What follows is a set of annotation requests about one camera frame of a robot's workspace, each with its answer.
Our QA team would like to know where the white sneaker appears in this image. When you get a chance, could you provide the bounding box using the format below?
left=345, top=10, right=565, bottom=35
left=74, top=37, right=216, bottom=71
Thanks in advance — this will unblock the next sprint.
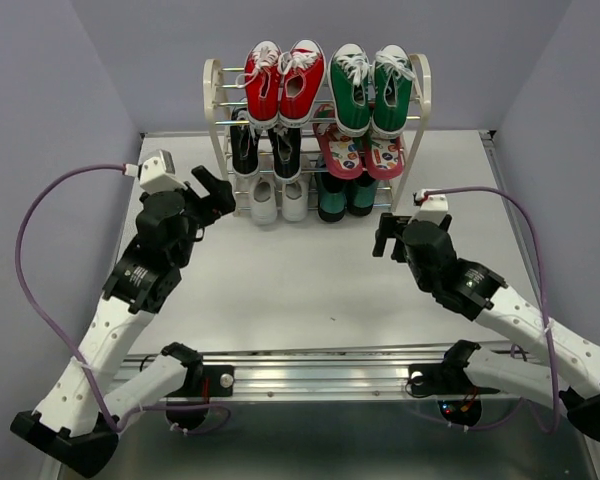
left=248, top=176, right=278, bottom=226
left=279, top=155, right=311, bottom=222

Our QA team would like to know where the black canvas sneaker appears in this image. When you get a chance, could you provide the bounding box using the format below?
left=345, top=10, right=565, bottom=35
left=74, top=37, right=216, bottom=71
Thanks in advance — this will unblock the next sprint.
left=230, top=106, right=261, bottom=178
left=267, top=126, right=302, bottom=183

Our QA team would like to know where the red canvas sneaker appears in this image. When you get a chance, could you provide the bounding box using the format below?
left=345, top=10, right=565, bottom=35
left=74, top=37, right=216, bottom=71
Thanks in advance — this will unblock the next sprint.
left=278, top=39, right=326, bottom=128
left=236, top=40, right=281, bottom=130

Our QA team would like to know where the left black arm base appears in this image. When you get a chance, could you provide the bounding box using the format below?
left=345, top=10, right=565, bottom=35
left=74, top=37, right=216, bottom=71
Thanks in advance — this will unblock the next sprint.
left=160, top=342, right=235, bottom=401

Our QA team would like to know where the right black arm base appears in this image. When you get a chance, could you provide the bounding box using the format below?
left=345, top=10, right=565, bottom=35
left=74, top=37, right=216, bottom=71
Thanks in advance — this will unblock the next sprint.
left=404, top=340, right=499, bottom=398

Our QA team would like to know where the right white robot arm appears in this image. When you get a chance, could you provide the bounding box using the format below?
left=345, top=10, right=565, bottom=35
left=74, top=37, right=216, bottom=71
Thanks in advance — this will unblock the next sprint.
left=372, top=213, right=600, bottom=442

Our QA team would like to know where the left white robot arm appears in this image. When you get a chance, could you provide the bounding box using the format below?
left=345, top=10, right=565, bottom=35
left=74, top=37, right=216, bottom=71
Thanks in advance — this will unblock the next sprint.
left=10, top=164, right=236, bottom=479

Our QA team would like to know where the cream metal shoe shelf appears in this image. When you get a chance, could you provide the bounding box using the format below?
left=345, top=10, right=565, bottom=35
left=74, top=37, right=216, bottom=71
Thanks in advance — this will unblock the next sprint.
left=203, top=53, right=432, bottom=216

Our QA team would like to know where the right teal black boot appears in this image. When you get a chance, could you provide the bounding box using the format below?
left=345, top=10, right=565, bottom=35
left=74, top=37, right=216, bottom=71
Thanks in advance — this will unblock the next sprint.
left=346, top=172, right=378, bottom=217

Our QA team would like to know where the teal black boot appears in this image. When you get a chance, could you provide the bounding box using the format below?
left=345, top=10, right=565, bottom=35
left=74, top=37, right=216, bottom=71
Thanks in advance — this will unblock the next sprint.
left=346, top=172, right=378, bottom=217
left=314, top=157, right=347, bottom=223

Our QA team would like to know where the right pink patterned slipper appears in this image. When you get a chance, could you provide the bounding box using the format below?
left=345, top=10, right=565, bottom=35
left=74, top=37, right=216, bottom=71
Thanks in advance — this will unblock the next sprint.
left=363, top=133, right=404, bottom=180

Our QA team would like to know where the pink patterned slipper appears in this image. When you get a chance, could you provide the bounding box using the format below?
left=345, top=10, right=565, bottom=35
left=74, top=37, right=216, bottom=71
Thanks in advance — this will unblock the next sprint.
left=363, top=133, right=404, bottom=180
left=313, top=104, right=364, bottom=180

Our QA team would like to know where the left teal black boot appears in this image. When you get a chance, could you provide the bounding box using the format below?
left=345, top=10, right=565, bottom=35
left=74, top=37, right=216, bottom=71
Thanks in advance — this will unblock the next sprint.
left=314, top=157, right=347, bottom=223

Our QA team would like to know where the left pink patterned slipper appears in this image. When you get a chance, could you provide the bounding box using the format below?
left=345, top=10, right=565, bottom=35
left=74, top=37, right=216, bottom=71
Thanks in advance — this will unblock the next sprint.
left=313, top=104, right=364, bottom=180

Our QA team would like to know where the right green high-top sneaker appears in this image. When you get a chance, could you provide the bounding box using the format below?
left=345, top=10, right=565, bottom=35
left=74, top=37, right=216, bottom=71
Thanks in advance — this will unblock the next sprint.
left=371, top=44, right=416, bottom=139

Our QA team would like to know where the green high-top sneaker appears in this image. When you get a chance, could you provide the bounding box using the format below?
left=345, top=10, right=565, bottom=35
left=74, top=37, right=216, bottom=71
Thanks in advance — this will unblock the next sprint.
left=371, top=44, right=416, bottom=139
left=328, top=43, right=371, bottom=137

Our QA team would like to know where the left green high-top sneaker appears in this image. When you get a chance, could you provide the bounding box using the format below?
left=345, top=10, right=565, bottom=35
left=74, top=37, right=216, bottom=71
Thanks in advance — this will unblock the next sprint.
left=328, top=43, right=371, bottom=137

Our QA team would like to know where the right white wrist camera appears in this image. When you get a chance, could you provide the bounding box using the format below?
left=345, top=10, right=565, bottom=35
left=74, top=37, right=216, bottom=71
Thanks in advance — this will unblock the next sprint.
left=411, top=191, right=449, bottom=226

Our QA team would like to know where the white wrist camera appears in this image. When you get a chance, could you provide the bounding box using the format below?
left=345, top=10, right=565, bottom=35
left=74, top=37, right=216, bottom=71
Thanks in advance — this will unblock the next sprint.
left=411, top=191, right=449, bottom=226
left=138, top=149, right=185, bottom=194

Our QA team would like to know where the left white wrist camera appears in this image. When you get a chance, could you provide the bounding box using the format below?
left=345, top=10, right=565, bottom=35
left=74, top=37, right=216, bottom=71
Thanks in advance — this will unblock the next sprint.
left=138, top=149, right=185, bottom=194

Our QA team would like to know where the aluminium mounting rail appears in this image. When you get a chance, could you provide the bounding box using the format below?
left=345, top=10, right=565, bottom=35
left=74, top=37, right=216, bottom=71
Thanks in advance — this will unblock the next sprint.
left=124, top=344, right=531, bottom=402

